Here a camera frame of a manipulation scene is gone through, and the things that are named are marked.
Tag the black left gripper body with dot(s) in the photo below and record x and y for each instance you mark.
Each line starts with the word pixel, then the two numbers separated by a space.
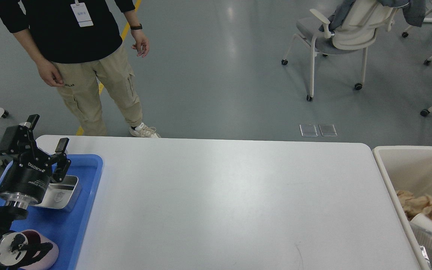
pixel 28 181

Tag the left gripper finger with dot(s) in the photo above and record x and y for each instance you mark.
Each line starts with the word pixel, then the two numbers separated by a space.
pixel 19 143
pixel 61 160

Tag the square steel container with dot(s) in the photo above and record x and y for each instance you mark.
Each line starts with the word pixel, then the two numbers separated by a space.
pixel 63 195

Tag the pink mug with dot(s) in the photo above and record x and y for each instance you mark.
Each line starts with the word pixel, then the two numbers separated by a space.
pixel 40 253

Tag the brown paper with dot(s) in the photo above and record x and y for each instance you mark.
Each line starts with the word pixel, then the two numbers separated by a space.
pixel 412 205

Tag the white paper cup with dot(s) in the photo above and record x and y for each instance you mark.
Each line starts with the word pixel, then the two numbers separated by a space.
pixel 422 221

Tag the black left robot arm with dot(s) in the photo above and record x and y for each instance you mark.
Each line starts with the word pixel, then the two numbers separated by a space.
pixel 13 243

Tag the blue plastic tray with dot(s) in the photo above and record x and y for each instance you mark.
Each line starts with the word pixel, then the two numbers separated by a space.
pixel 67 228

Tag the person in beige trousers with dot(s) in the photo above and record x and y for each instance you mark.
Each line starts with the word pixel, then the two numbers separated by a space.
pixel 76 44

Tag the white office chair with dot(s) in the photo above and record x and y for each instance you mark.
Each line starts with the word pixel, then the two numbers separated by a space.
pixel 357 32

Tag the beige plastic bin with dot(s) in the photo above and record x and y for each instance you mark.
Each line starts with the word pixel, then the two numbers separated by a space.
pixel 407 168

